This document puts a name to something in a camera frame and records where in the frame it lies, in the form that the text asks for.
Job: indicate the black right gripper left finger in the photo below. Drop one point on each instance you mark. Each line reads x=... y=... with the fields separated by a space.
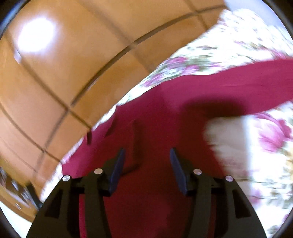
x=59 y=214

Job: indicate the dark red knit sweater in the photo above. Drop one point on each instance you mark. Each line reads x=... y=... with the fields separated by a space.
x=148 y=202

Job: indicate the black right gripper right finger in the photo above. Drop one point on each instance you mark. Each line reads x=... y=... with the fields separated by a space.
x=219 y=206

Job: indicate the wooden wardrobe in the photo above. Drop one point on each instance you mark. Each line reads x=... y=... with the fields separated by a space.
x=65 y=63

